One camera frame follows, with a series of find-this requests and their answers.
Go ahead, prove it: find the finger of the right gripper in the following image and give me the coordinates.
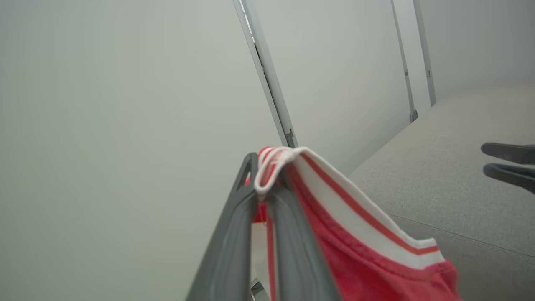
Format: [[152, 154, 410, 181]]
[[483, 163, 535, 195], [481, 142, 535, 165]]

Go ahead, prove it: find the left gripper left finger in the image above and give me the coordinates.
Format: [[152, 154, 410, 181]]
[[186, 152, 259, 301]]

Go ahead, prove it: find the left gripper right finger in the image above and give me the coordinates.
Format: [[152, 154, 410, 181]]
[[267, 168, 341, 301]]

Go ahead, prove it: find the red garment with white band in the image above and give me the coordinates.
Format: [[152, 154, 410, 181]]
[[245, 146, 463, 301]]

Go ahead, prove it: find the grey fabric sofa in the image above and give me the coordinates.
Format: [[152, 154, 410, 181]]
[[349, 84, 535, 301]]

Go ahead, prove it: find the thin aluminium frame post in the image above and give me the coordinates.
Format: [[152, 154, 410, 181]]
[[390, 0, 419, 123], [413, 0, 437, 107]]

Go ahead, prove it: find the wide aluminium frame post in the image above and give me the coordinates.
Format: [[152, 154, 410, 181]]
[[232, 0, 298, 148]]

